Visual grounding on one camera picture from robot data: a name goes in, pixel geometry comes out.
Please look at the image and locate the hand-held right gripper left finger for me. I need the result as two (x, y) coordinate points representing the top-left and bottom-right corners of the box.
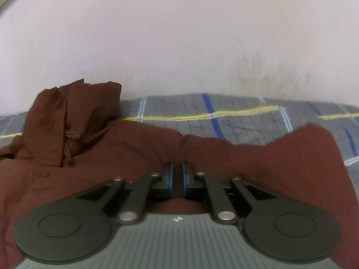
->
(79, 162), (175, 225)

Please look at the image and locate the grey plaid blanket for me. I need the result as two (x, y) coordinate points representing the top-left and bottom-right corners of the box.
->
(0, 92), (359, 202)

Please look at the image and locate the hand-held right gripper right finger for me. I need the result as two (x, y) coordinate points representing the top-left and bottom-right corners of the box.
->
(181, 161), (278, 226)

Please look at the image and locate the maroon padded jacket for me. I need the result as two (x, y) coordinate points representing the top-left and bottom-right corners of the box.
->
(0, 79), (354, 269)

